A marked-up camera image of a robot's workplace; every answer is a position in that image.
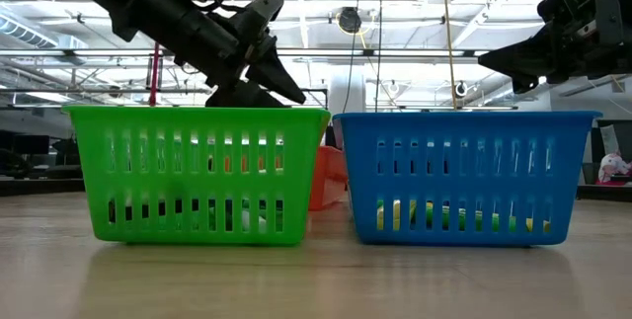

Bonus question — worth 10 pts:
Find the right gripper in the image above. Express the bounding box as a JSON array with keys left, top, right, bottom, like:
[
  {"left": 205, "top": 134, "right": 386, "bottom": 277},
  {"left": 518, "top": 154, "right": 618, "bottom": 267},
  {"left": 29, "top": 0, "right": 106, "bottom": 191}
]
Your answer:
[{"left": 477, "top": 0, "right": 632, "bottom": 94}]

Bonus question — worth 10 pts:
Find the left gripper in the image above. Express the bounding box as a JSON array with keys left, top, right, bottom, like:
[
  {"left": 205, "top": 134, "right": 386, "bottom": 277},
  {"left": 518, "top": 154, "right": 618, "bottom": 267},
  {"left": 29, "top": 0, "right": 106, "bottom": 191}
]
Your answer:
[{"left": 172, "top": 10, "right": 307, "bottom": 108}]

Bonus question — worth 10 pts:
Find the yellow slim highlighter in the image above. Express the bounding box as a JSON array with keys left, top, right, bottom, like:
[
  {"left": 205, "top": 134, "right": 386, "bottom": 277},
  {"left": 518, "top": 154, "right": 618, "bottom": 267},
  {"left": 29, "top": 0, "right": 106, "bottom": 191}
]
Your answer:
[
  {"left": 377, "top": 199, "right": 419, "bottom": 231},
  {"left": 525, "top": 217, "right": 552, "bottom": 234}
]

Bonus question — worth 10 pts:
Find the green slim highlighter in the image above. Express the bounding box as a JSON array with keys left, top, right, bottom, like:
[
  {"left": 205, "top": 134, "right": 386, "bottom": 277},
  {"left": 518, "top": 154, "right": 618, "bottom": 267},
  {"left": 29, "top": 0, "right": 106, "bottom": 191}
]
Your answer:
[{"left": 424, "top": 202, "right": 517, "bottom": 234}]

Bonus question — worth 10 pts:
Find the green plastic basket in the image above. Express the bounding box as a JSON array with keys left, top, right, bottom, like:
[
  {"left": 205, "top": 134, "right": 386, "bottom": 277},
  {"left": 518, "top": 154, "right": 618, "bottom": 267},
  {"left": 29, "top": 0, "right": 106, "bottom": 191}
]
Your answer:
[{"left": 61, "top": 105, "right": 332, "bottom": 247}]

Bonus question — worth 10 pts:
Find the blue plastic basket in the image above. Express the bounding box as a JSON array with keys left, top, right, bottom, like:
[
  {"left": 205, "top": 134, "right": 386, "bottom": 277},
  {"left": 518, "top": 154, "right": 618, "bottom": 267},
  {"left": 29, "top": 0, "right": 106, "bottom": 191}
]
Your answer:
[{"left": 333, "top": 110, "right": 603, "bottom": 248}]

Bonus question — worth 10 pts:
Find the orange plastic basket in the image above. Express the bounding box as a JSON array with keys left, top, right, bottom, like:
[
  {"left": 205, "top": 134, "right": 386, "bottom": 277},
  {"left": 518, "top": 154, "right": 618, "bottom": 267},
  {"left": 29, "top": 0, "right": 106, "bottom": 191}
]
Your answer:
[{"left": 308, "top": 144, "right": 350, "bottom": 212}]

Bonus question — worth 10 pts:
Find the white pink bundle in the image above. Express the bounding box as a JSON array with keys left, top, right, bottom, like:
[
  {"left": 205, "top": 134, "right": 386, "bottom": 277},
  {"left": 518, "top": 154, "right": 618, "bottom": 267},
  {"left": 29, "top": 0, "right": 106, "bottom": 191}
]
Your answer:
[{"left": 595, "top": 152, "right": 632, "bottom": 186}]

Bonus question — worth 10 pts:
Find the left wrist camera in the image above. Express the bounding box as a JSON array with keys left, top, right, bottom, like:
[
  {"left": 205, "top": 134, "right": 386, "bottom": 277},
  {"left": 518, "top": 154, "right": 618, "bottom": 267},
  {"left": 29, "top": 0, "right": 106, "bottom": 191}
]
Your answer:
[{"left": 229, "top": 0, "right": 285, "bottom": 39}]

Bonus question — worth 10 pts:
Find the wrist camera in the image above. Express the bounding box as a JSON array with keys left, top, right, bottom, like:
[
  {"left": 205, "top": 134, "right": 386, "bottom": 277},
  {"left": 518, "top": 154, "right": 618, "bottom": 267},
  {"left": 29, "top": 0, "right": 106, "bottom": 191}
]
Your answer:
[
  {"left": 590, "top": 0, "right": 626, "bottom": 46},
  {"left": 229, "top": 0, "right": 285, "bottom": 39}
]

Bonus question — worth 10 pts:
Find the yellow hanging cable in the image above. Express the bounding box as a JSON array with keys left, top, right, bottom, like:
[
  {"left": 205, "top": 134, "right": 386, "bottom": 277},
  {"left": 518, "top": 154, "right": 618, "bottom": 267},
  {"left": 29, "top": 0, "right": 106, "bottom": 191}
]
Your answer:
[{"left": 440, "top": 0, "right": 459, "bottom": 112}]

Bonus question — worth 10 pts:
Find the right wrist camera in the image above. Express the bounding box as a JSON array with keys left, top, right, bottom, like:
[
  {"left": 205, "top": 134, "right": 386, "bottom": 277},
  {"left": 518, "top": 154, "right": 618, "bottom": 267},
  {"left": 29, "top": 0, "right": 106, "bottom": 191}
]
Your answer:
[{"left": 590, "top": 0, "right": 626, "bottom": 46}]

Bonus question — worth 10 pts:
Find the ceiling cable reel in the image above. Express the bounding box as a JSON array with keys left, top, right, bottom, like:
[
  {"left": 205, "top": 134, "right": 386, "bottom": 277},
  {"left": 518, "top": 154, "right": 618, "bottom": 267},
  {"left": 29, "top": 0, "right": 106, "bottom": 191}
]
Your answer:
[{"left": 337, "top": 6, "right": 363, "bottom": 35}]

